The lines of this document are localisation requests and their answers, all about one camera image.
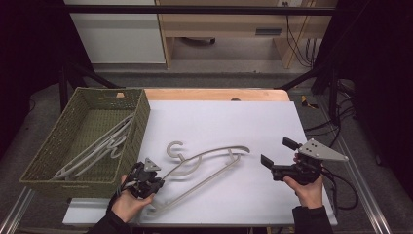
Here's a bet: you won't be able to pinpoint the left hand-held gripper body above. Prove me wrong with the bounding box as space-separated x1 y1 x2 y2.
125 157 162 199

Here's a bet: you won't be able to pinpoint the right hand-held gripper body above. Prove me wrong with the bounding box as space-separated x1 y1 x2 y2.
271 137 350 186

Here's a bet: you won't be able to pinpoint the beige plastic clothes hanger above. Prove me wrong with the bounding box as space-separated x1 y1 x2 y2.
147 140 251 217
57 125 131 180
64 135 129 179
162 145 251 183
52 113 135 180

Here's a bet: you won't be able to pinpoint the green woven basket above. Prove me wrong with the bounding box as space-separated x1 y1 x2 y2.
19 87 151 200

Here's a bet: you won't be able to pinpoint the person's left hand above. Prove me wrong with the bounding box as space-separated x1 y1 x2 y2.
110 175 156 224

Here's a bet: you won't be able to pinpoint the person's right hand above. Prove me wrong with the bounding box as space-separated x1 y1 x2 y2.
282 176 325 210

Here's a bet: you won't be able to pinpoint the yellow and black tool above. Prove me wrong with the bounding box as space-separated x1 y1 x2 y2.
300 95 319 110

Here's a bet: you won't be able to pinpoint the white table mat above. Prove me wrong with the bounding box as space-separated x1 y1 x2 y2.
62 99 339 227

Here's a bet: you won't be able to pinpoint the black metal stand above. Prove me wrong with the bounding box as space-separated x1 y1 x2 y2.
57 62 125 112
277 64 341 125

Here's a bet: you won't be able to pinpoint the light wooden desk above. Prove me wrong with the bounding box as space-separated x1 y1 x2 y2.
155 0 339 70

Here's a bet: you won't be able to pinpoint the white cabinet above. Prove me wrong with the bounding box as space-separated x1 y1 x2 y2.
64 0 167 64

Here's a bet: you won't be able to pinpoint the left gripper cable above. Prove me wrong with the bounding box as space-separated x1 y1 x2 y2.
111 183 131 203

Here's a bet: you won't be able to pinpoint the black floor cables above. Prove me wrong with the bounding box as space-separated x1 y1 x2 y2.
304 81 357 149

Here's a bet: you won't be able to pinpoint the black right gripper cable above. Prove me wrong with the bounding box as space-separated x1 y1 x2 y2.
320 167 359 211

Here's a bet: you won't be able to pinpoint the aluminium rail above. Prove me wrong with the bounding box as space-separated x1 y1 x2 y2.
335 135 394 234
0 187 36 234

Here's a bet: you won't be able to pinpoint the black hanging cables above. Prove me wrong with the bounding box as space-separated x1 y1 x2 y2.
282 1 322 69

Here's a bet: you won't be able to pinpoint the grey drawer handle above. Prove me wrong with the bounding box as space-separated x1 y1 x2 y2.
255 28 282 36

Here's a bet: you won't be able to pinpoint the black horizontal frame bar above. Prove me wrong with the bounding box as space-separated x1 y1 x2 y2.
64 4 337 16

